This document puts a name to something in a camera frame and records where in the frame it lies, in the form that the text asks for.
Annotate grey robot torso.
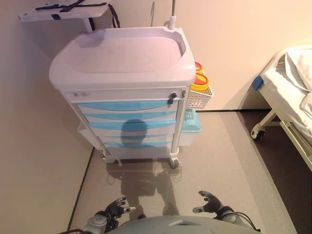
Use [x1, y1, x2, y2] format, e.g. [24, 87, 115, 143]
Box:
[104, 215, 259, 234]

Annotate blue front cart drawer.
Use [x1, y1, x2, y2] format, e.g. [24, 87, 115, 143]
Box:
[102, 133, 175, 142]
[77, 101, 180, 112]
[104, 140, 173, 150]
[84, 111, 177, 122]

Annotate blue lidded waste bin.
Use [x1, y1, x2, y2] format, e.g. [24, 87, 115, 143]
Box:
[179, 108, 202, 146]

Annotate white side bin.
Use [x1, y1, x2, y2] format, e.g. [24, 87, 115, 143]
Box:
[77, 121, 95, 142]

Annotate metal IV pole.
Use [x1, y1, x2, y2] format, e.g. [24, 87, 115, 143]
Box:
[165, 0, 178, 31]

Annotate white plastic mesh basket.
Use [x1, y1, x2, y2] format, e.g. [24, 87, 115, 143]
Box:
[186, 85, 215, 111]

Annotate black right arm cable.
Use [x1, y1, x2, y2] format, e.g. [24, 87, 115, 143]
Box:
[233, 211, 259, 232]

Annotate black cart lock keys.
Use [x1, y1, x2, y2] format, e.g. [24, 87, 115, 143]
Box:
[167, 91, 179, 105]

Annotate cart caster wheel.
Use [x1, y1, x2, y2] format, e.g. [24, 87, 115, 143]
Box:
[169, 156, 181, 169]

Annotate blue bed corner bumper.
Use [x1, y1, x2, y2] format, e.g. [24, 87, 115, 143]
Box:
[252, 76, 266, 91]

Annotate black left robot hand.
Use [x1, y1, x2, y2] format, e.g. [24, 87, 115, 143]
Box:
[104, 196, 137, 220]

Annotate white medical cart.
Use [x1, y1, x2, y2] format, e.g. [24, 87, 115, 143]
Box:
[48, 27, 197, 169]

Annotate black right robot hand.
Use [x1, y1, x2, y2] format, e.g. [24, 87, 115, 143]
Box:
[192, 190, 224, 215]

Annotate white bedding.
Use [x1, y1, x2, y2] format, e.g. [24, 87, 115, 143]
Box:
[264, 47, 312, 138]

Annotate white hospital bed frame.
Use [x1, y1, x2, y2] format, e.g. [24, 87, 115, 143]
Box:
[250, 45, 312, 169]

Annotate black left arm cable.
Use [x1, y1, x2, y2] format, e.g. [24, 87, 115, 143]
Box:
[58, 227, 86, 234]

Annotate black hanging strap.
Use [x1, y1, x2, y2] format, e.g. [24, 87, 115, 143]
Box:
[109, 3, 122, 29]

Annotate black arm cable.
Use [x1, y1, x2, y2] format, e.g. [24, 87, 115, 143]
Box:
[233, 211, 259, 232]
[58, 227, 86, 234]

